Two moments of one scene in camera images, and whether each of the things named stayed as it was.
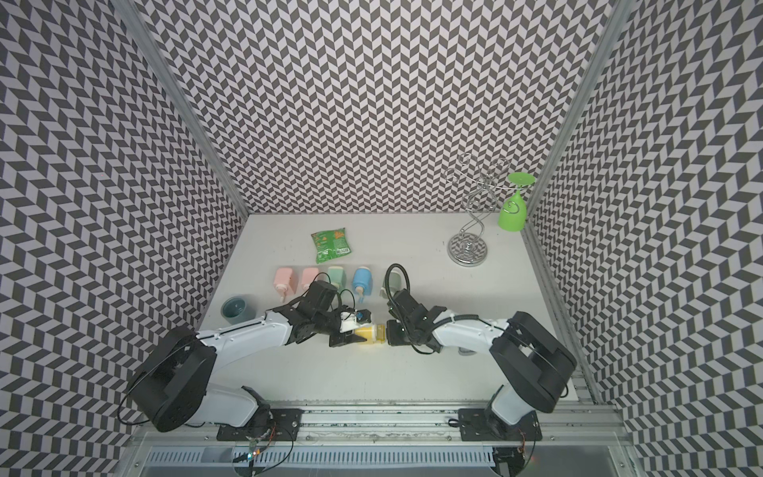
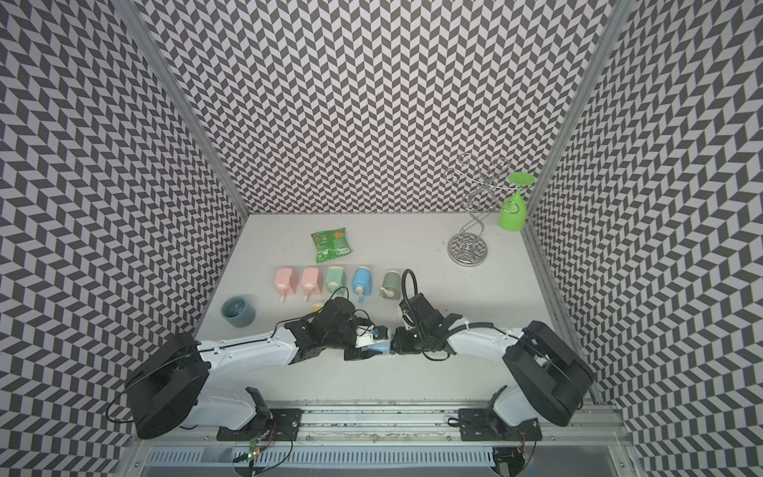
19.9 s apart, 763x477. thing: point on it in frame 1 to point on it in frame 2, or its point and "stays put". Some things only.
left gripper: [344, 340] to [360, 355]
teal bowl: [238, 309] stays put
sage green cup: [391, 285] stays put
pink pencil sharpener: [285, 282] stays put
